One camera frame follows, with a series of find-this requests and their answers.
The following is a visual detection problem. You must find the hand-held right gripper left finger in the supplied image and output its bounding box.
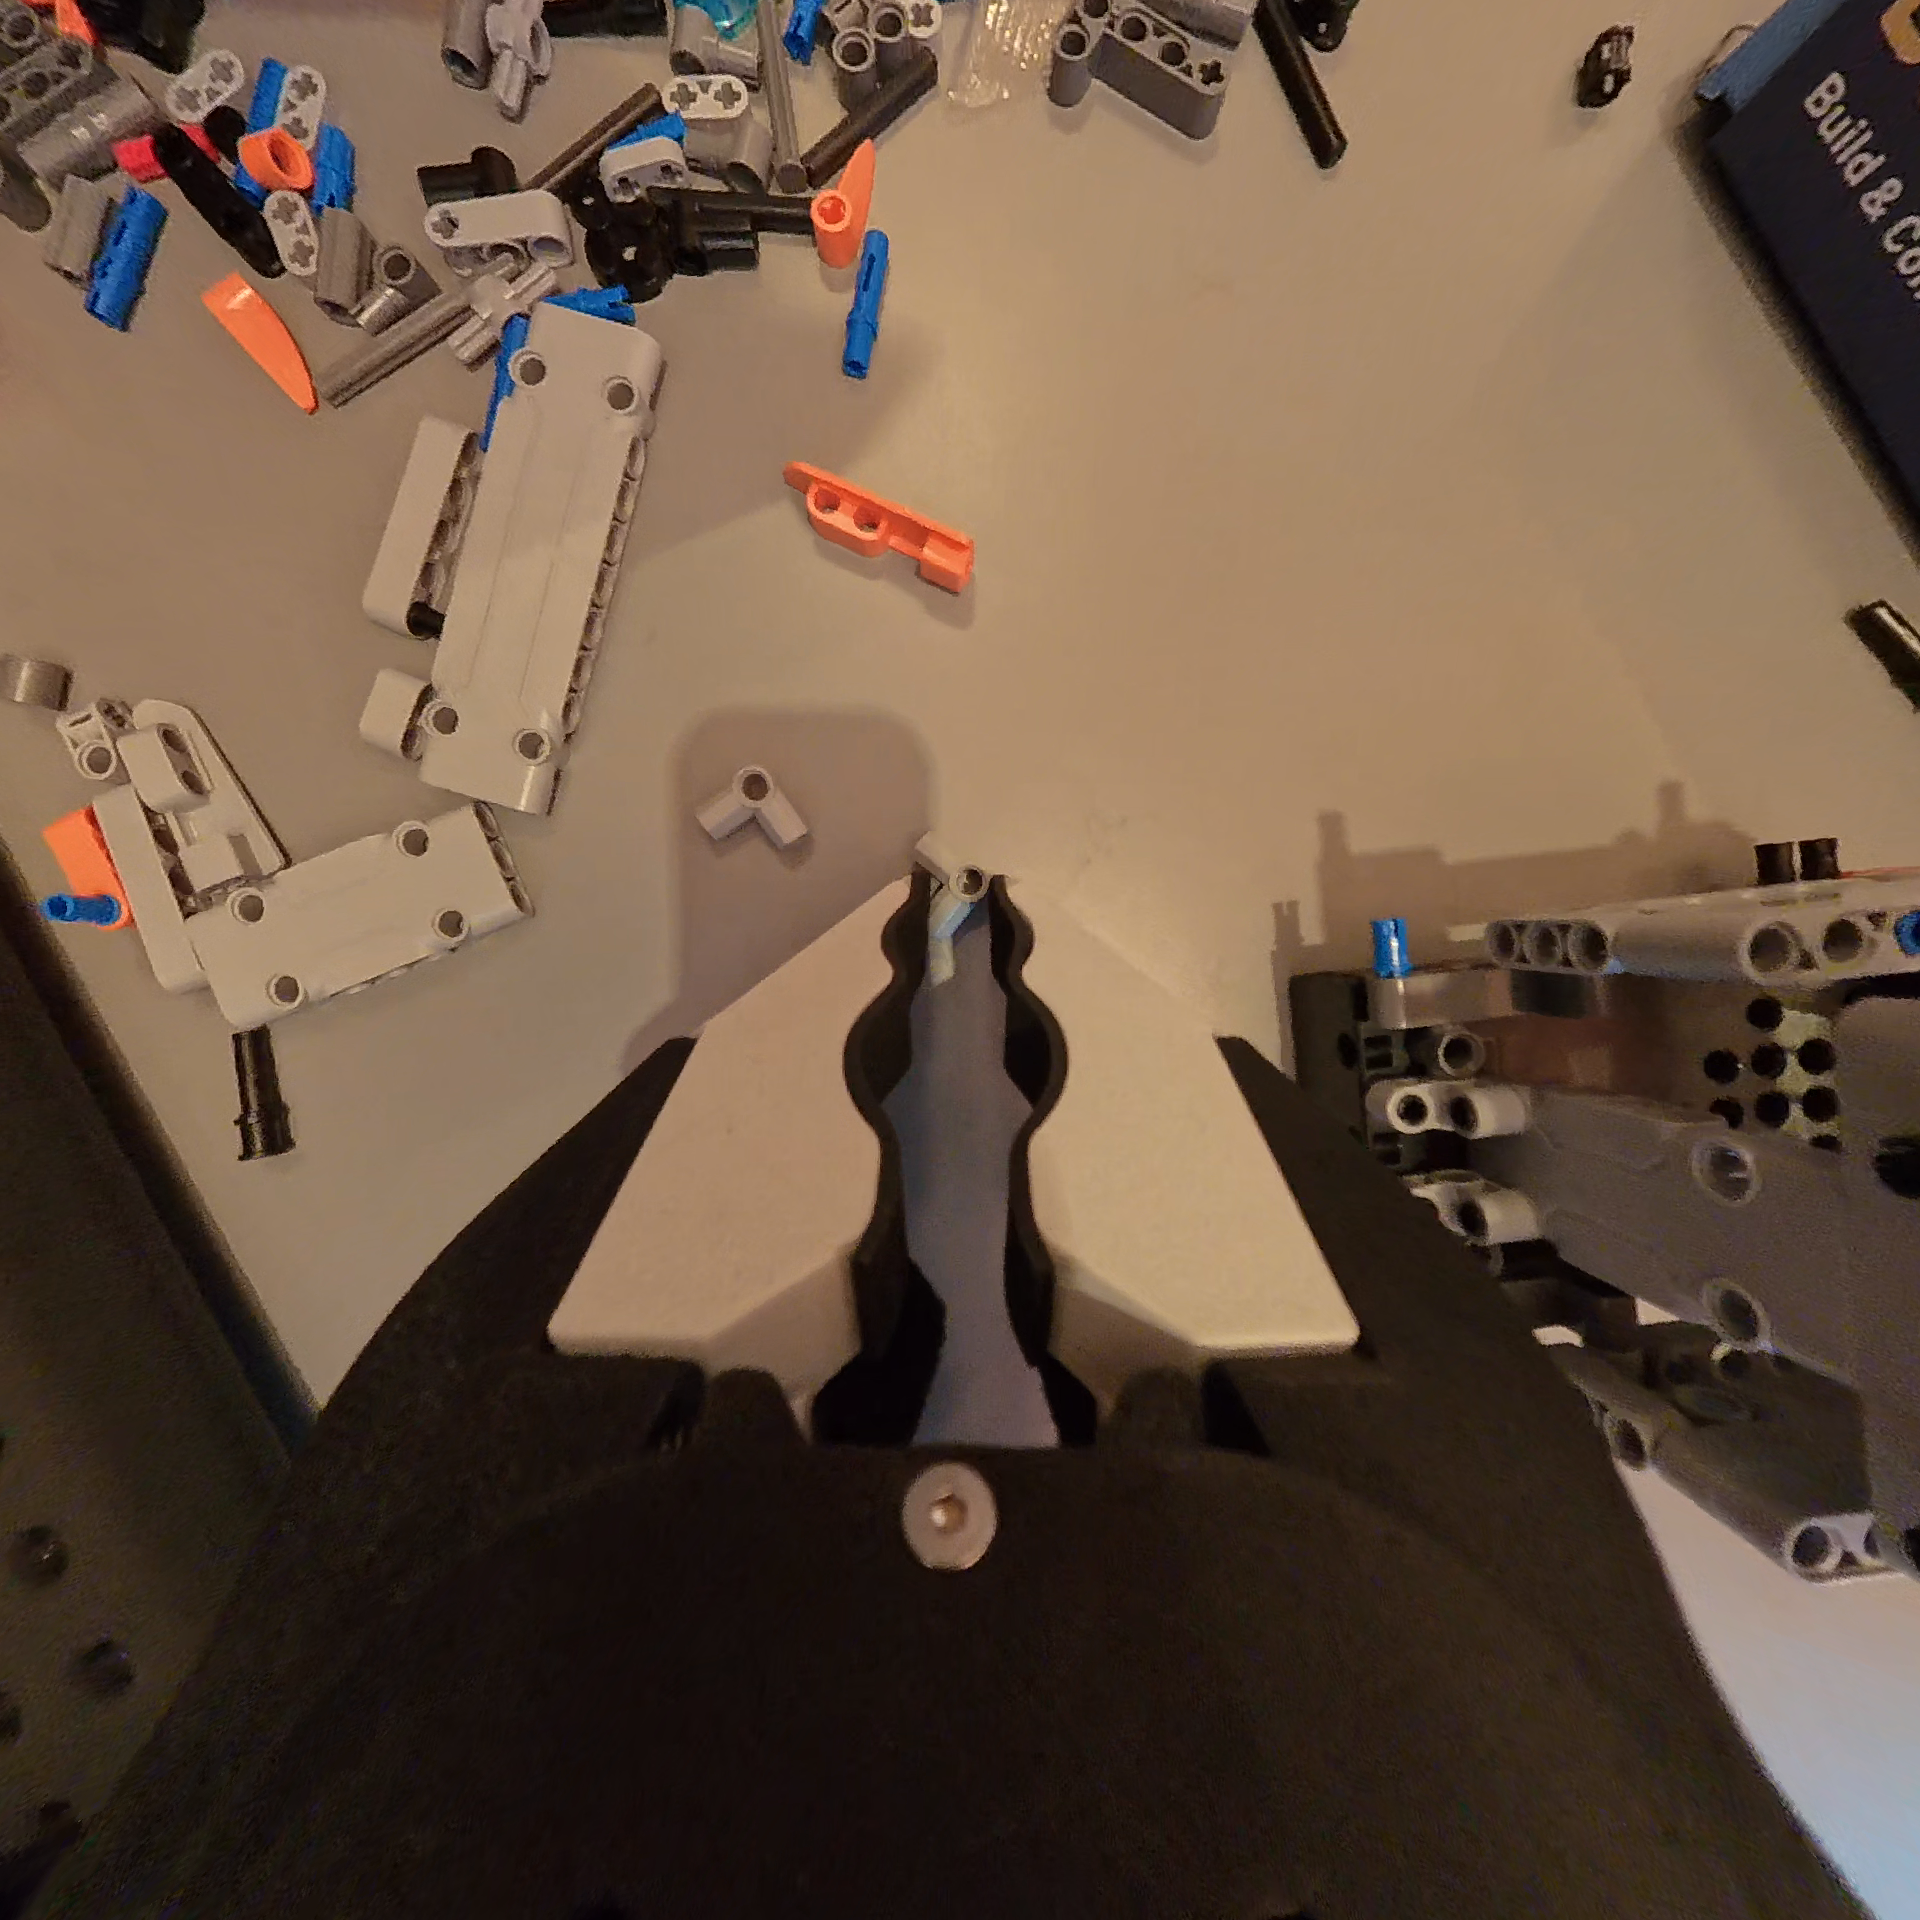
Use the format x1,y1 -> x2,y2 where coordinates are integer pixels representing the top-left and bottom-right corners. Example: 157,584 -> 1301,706
544,873 -> 951,1439

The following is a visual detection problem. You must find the blue robot kit box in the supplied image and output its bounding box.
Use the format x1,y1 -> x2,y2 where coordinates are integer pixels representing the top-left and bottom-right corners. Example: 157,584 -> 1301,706
1696,0 -> 1920,528

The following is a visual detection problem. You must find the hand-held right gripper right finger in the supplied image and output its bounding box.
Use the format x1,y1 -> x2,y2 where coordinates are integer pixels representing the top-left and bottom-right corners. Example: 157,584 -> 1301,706
982,881 -> 1363,1439

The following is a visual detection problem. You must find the grey orange brick model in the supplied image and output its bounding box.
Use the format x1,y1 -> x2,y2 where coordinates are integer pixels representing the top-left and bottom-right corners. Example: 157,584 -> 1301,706
1290,836 -> 1920,1583

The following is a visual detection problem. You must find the light grey angled panel assembly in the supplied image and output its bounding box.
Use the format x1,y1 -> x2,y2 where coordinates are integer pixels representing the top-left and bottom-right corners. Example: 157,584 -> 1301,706
40,696 -> 534,1032

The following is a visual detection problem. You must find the light grey angle connector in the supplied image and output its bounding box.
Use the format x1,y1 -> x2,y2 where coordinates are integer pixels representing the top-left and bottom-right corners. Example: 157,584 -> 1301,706
912,829 -> 1000,986
695,768 -> 812,852

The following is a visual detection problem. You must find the black perforated panel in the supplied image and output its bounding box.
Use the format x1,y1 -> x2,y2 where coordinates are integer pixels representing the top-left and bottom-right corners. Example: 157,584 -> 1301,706
0,855 -> 319,1920

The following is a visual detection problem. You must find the pile of plastic building pieces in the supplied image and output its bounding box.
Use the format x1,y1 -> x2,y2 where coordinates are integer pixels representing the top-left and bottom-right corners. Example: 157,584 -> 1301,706
0,0 -> 1352,414

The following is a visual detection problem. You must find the black pin piece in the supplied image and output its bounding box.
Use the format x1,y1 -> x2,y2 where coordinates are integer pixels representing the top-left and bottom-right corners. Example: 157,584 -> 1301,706
229,1026 -> 296,1160
1846,599 -> 1920,706

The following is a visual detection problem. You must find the orange stepped beam piece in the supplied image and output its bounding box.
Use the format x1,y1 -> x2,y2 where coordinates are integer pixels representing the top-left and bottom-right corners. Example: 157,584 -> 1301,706
783,461 -> 975,593

